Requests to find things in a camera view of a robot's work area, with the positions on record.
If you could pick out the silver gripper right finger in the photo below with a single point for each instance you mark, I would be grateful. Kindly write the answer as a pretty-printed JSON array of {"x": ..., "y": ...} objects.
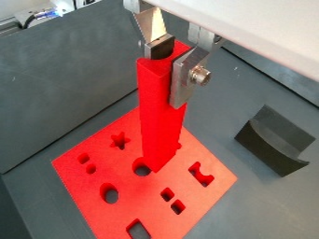
[{"x": 190, "y": 71}]

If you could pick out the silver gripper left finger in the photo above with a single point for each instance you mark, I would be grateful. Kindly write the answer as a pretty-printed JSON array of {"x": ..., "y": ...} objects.
[{"x": 159, "y": 42}]

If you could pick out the red shape sorter board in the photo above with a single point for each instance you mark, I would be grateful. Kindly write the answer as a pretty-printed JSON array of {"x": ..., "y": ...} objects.
[{"x": 166, "y": 201}]

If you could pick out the aluminium frame with cable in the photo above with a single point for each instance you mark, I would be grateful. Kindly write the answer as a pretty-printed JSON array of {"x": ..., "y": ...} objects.
[{"x": 23, "y": 13}]

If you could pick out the black curved holder block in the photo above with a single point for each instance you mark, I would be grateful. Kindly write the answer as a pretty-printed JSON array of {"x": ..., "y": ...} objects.
[{"x": 275, "y": 140}]

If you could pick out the red arch peg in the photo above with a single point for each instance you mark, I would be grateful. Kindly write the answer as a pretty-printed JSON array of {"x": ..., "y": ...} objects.
[{"x": 160, "y": 120}]

